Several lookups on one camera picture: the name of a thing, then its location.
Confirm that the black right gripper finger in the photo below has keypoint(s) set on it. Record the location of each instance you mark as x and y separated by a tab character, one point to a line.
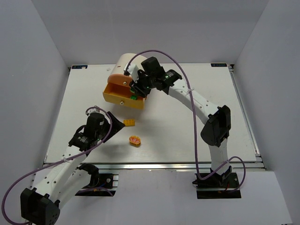
143	92
134	86

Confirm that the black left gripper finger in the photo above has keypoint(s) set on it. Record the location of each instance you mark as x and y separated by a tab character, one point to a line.
116	124
113	132

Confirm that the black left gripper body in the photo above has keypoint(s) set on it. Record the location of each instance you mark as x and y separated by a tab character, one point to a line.
108	126

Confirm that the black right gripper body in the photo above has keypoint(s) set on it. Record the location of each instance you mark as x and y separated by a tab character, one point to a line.
139	88

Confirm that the yellow drawer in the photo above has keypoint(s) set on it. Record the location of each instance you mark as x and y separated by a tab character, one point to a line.
120	95

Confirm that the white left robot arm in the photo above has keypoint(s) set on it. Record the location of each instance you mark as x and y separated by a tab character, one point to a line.
42	204

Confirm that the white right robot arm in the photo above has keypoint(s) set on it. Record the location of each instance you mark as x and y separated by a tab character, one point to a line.
216	119

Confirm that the yellow lego brick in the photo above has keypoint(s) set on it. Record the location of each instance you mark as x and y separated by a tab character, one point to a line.
129	122

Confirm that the orange oval lego piece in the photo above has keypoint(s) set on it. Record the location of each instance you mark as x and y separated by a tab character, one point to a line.
134	141

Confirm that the cream drawer cabinet shell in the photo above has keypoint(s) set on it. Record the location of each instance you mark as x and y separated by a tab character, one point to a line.
124	59

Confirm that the right blue corner label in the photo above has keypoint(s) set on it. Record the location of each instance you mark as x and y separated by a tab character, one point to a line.
217	65

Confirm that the blue corner label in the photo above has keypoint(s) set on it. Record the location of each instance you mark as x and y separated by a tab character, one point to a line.
79	67
217	65

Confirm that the left blue corner label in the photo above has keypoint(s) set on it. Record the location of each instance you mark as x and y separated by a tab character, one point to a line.
79	67

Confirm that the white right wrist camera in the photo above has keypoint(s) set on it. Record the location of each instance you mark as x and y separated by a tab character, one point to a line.
132	70

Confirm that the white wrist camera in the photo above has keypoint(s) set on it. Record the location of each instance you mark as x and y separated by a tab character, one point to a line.
93	109
132	70

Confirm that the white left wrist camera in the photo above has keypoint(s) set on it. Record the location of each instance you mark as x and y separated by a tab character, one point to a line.
93	109

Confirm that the aluminium table front rail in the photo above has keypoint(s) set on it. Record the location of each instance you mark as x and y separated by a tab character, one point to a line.
258	164

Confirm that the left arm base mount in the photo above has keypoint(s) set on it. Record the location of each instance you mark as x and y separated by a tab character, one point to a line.
101	183

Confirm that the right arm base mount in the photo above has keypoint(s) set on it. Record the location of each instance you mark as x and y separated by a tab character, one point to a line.
225	186

